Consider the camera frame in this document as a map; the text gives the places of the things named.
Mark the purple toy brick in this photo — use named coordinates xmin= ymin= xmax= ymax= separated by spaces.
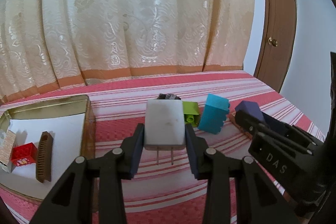
xmin=235 ymin=101 xmax=265 ymax=123

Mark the copper metal tin box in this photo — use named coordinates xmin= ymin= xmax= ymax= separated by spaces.
xmin=228 ymin=111 xmax=252 ymax=139

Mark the cyan toy brick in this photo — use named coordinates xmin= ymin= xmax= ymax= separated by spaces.
xmin=198 ymin=94 xmax=230 ymax=134

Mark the white power adapter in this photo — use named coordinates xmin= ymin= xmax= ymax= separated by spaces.
xmin=144 ymin=99 xmax=186 ymax=164

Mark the red toy brick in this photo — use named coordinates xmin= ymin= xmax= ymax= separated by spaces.
xmin=11 ymin=143 xmax=38 ymax=166

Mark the green toy brick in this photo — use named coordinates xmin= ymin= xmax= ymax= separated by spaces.
xmin=182 ymin=101 xmax=201 ymax=127

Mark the gold metal tin tray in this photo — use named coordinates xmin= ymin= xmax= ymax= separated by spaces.
xmin=1 ymin=95 xmax=96 ymax=202

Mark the brown wooden door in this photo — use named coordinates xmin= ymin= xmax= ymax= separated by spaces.
xmin=254 ymin=0 xmax=297 ymax=92

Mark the pink patterned small box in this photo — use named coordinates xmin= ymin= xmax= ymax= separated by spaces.
xmin=0 ymin=130 xmax=16 ymax=173

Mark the brass door knob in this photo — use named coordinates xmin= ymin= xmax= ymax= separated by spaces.
xmin=268 ymin=37 xmax=278 ymax=47

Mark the pink striped bed cover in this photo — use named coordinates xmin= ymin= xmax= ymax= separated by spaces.
xmin=1 ymin=71 xmax=325 ymax=223

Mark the grey black rock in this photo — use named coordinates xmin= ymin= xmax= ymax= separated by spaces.
xmin=157 ymin=93 xmax=181 ymax=100

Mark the cream floral curtain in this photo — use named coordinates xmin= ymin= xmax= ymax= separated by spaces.
xmin=1 ymin=0 xmax=255 ymax=103

